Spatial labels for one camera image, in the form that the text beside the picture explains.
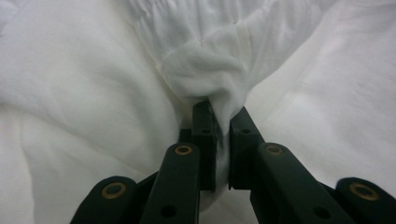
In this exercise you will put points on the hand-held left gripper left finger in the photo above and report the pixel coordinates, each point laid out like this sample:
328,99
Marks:
204,124

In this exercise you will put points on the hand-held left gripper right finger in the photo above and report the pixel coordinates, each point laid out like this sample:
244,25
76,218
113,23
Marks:
243,137

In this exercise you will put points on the white skirt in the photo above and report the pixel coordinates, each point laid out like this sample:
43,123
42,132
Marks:
93,77

